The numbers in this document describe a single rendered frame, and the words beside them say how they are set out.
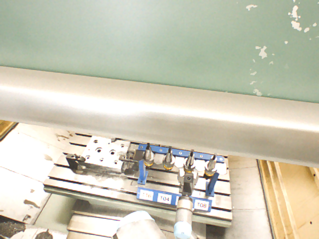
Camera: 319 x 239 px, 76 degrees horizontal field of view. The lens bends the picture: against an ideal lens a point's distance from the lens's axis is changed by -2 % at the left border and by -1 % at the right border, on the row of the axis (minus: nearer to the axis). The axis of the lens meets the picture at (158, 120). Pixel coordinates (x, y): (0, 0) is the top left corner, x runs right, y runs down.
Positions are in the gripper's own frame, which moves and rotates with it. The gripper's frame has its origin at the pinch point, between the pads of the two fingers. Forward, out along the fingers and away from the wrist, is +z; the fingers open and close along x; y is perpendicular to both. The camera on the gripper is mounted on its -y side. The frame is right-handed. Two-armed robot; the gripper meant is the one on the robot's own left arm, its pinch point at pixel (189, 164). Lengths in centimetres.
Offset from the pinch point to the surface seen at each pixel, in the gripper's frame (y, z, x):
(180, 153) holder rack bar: -3.5, 3.5, -5.2
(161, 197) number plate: 25.1, -10.0, -12.8
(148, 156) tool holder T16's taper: -5.5, -2.9, -21.6
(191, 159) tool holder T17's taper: -8.6, -2.4, 0.4
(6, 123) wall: 27, 29, -148
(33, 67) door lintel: -86, -51, -19
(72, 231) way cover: 49, -32, -66
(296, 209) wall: 4, -13, 53
